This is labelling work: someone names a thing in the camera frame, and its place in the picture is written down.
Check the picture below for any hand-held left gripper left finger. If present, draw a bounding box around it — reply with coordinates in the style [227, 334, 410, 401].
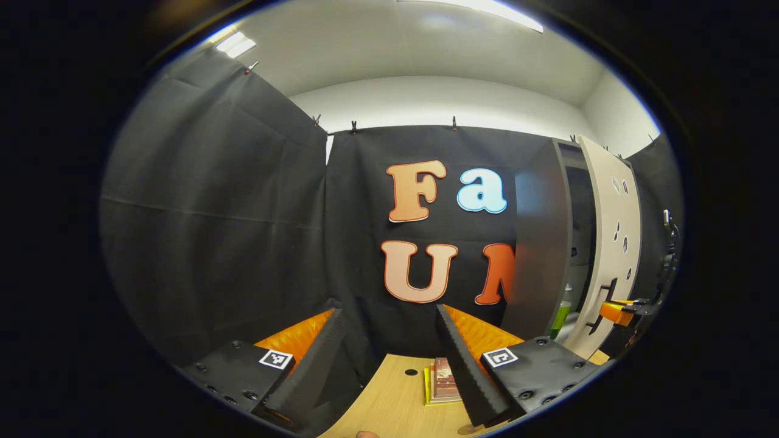
[173, 307, 344, 433]

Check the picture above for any brown cover book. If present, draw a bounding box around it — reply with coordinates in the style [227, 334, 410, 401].
[429, 357, 463, 403]

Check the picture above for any black door handle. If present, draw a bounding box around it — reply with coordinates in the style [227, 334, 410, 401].
[586, 277, 618, 336]

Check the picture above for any grey cabinet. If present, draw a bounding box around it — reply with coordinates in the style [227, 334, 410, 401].
[500, 137, 600, 344]

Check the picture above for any yellow book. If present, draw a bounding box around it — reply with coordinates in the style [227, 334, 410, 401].
[424, 367, 463, 407]

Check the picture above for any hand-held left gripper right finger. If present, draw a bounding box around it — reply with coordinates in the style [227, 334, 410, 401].
[435, 303, 615, 428]

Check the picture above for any beige cabinet door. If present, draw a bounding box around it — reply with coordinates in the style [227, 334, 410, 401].
[560, 135, 643, 361]

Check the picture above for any black backdrop cloth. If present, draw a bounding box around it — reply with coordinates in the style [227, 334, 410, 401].
[100, 46, 685, 420]

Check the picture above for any long ceiling light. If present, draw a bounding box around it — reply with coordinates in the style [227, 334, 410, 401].
[396, 0, 544, 33]

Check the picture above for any row of black cloth clips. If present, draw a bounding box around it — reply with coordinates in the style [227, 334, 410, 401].
[245, 60, 661, 160]

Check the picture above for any green label bottle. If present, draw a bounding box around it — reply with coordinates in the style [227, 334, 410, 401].
[550, 283, 574, 340]

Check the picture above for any short ceiling light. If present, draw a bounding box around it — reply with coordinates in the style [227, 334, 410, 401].
[216, 32, 257, 60]

